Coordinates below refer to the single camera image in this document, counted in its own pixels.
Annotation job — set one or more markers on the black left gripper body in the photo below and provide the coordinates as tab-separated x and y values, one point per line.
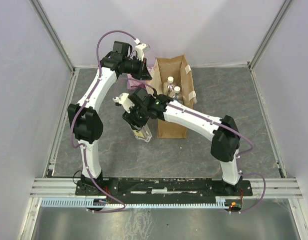
135	67

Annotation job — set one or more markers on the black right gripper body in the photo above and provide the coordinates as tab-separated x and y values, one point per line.
137	118

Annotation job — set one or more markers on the square glass bottle yellow label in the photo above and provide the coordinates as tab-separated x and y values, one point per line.
144	134

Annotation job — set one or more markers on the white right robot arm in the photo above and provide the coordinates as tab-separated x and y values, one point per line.
222	132

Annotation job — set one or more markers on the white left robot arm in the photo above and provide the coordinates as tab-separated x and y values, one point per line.
85	123

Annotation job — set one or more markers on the pink printed tissue pack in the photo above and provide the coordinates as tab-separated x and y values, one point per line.
133	83

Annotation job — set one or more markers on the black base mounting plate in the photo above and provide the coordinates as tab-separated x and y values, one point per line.
163	190

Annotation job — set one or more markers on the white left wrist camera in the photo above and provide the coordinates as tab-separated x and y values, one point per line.
141	49

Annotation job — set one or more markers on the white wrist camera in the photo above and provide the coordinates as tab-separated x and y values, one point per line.
124	101
141	49

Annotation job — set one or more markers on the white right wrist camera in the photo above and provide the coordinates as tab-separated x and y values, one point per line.
124	101

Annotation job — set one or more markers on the aluminium frame post left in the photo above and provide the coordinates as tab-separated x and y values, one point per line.
38	8

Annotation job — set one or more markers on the aluminium frame post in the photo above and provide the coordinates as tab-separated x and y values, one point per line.
270	33
38	8

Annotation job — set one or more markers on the light blue cable duct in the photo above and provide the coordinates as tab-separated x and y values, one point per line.
95	203

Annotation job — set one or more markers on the aluminium frame rail front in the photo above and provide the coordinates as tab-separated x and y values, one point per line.
276	188

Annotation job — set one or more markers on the aluminium frame post right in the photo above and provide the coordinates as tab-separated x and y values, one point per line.
270	33

